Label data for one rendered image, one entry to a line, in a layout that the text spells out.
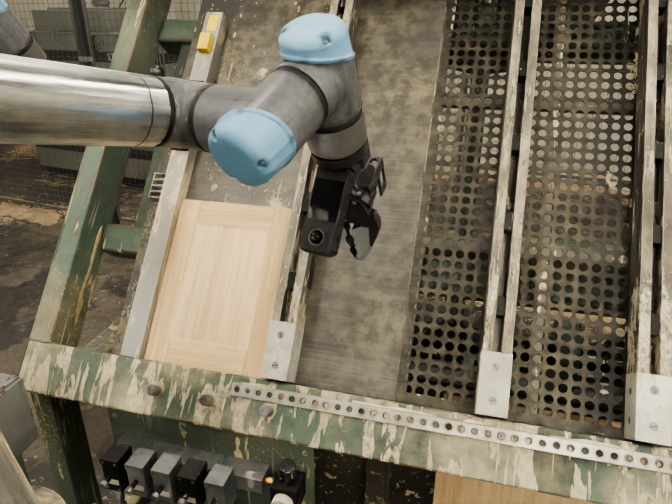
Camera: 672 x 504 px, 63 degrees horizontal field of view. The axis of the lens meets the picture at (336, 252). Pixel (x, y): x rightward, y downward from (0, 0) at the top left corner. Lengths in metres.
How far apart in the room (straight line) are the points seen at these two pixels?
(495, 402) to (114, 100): 0.88
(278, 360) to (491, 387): 0.44
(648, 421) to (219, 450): 0.88
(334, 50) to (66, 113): 0.26
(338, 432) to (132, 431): 0.50
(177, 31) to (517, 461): 1.45
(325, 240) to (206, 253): 0.74
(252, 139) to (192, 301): 0.88
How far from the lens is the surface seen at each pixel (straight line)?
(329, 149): 0.65
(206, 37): 1.62
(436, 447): 1.18
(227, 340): 1.32
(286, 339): 1.21
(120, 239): 1.58
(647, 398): 1.21
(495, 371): 1.16
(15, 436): 1.43
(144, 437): 1.42
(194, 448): 1.36
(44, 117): 0.54
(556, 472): 1.20
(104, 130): 0.57
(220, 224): 1.39
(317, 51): 0.58
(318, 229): 0.68
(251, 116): 0.54
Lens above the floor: 1.65
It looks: 24 degrees down
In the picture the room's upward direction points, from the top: straight up
